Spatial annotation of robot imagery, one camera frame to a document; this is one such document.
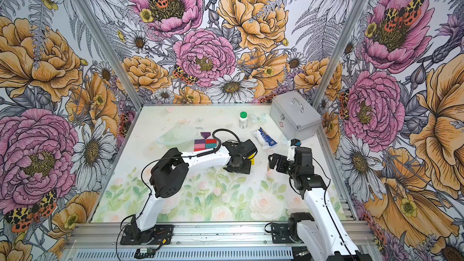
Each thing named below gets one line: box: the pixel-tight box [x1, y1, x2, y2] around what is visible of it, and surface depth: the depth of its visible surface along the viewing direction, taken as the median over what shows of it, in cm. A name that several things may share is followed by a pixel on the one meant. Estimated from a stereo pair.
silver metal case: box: [269, 90, 323, 141], surface depth 100 cm
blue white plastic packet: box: [252, 126, 278, 150], surface depth 104 cm
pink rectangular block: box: [194, 143, 206, 149], surface depth 104 cm
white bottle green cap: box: [238, 111, 249, 129], surface depth 107 cm
